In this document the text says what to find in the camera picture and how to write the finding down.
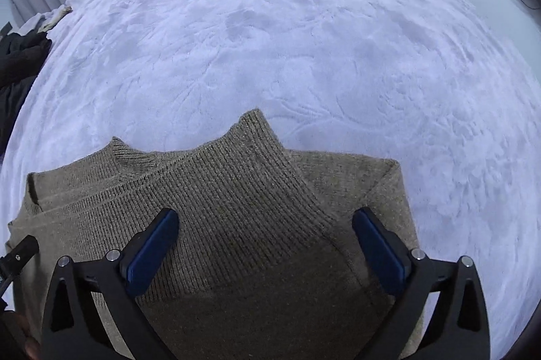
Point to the lavender plush blanket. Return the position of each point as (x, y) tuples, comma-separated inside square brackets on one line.
[(274, 47)]

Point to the brown knit sweater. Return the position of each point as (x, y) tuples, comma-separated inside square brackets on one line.
[(236, 195)]

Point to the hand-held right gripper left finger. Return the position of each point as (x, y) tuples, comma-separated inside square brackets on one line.
[(154, 250)]

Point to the small beige cloth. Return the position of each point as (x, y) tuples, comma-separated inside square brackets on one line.
[(55, 18)]

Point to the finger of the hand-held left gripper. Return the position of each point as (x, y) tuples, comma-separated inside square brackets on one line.
[(19, 255)]

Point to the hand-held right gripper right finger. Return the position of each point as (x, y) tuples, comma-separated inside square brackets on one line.
[(380, 254)]

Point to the black jacket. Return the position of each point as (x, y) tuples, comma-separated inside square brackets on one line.
[(19, 68)]

